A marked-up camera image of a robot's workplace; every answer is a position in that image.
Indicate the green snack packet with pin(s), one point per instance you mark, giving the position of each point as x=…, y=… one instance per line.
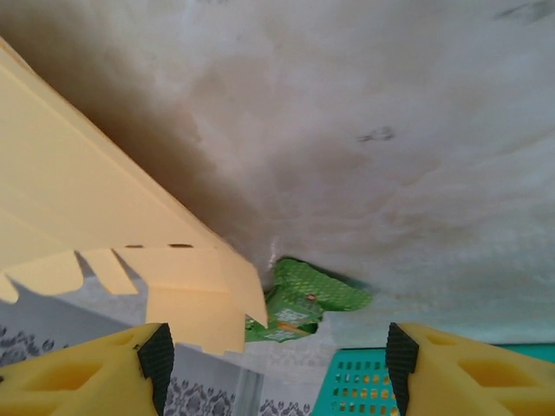
x=321, y=286
x=282, y=331

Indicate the teal plastic basket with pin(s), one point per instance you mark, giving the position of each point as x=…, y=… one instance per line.
x=355, y=385

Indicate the aluminium frame post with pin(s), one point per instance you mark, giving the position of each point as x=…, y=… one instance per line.
x=249, y=394

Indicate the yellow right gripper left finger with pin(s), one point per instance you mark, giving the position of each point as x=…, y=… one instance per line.
x=86, y=381

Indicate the orange cloth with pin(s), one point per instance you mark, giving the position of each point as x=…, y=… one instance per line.
x=86, y=195

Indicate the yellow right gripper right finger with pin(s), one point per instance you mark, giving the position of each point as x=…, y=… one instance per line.
x=477, y=377

